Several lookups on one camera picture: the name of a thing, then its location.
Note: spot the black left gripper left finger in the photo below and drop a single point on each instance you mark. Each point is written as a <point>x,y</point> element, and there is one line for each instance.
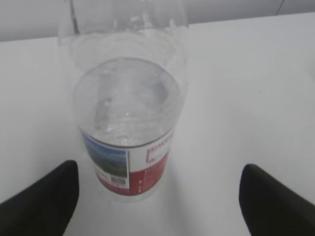
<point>46,207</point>

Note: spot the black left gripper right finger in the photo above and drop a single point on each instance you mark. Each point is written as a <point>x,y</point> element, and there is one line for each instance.
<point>269,208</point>

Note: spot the clear plastic water bottle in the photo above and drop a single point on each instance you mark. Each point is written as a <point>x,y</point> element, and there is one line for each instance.
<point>125,69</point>

